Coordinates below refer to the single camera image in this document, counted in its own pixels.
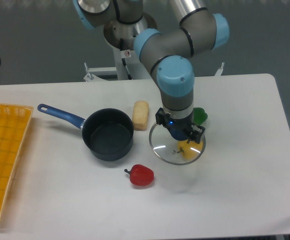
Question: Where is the red bell pepper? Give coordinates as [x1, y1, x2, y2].
[124, 164, 154, 187]

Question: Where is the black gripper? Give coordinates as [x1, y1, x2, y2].
[155, 107, 205, 144]

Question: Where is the yellow woven tray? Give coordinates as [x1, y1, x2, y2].
[0, 103, 34, 218]

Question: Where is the yellow bell pepper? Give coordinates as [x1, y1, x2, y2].
[175, 140, 204, 161]

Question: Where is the green bell pepper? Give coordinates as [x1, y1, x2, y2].
[193, 107, 208, 126]

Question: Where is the dark saucepan blue handle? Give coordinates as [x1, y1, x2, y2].
[38, 104, 134, 162]

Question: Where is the beige bread loaf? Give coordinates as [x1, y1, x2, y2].
[132, 100, 149, 131]

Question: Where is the glass lid blue knob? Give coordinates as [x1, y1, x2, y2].
[149, 123, 206, 166]

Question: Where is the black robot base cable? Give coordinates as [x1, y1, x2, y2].
[119, 37, 133, 81]

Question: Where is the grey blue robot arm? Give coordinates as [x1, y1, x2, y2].
[73, 0, 229, 143]

